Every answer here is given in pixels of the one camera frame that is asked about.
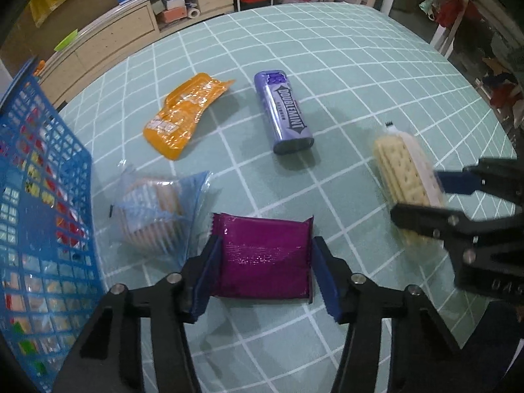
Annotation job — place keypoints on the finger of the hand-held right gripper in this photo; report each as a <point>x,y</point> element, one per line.
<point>417,217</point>
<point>454,182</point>

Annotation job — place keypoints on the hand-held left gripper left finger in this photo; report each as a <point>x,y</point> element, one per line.
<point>204,278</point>

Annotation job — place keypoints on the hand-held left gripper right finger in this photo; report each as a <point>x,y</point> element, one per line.
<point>327,278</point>

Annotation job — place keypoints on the clear cracker packet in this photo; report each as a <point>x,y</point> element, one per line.
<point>401,172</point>

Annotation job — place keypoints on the purple foil snack packet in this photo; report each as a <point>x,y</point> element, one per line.
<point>262,262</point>

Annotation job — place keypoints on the clear pastry packet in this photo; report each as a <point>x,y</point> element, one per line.
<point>151,208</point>

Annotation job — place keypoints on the orange snack packet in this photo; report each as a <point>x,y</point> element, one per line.
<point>180,114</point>

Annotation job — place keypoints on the purple gum tin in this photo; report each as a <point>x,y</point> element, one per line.
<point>282,110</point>

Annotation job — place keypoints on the blue plastic mesh basket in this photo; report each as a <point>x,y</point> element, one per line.
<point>41,196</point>

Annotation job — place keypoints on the person's dark trousers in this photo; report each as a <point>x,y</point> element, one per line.
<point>491,335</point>

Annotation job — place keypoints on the wooden rack with clothes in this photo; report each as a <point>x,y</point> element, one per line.
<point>470,16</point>

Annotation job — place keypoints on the long beige cabinet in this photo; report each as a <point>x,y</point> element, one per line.
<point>123,28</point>

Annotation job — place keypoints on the orange box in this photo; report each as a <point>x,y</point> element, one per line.
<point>172,15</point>

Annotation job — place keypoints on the orange toy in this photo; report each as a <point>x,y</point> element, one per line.
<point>39,67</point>

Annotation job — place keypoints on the white tape roll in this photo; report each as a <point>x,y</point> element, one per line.
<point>193,10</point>

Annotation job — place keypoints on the green plastic plate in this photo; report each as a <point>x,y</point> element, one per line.
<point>65,40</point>

